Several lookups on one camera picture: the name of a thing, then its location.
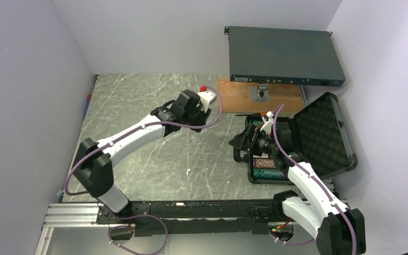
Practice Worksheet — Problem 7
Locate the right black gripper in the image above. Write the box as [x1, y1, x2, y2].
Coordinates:
[228, 123, 278, 157]

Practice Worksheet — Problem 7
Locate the black poker set case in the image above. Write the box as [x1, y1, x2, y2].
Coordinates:
[233, 92, 358, 185]

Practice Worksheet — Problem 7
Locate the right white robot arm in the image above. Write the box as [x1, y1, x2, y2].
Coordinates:
[229, 124, 366, 254]

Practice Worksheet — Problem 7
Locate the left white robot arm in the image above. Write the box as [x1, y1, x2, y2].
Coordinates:
[67, 87, 222, 223]

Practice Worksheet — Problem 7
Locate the poker chip row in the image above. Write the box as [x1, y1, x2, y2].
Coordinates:
[253, 158, 277, 169]
[252, 168, 287, 180]

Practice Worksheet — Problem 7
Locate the bottom poker chip row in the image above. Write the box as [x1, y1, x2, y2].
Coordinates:
[252, 168, 287, 180]

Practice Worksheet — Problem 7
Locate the wooden base board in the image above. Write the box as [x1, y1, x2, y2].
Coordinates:
[217, 78, 305, 114]

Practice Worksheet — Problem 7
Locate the dark grey rack server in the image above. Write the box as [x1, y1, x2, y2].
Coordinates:
[224, 26, 346, 87]

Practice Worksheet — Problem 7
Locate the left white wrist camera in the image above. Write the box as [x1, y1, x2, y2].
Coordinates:
[197, 84, 217, 112]

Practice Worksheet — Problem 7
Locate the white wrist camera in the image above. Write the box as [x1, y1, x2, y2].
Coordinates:
[260, 111, 274, 136]
[197, 84, 217, 112]

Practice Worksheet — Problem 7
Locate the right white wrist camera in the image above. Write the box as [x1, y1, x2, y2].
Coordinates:
[260, 111, 274, 136]

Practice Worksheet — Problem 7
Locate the orange handled screwdriver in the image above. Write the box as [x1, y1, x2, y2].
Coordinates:
[235, 113, 262, 117]

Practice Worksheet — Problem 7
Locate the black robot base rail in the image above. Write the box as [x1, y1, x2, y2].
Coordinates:
[96, 199, 291, 237]

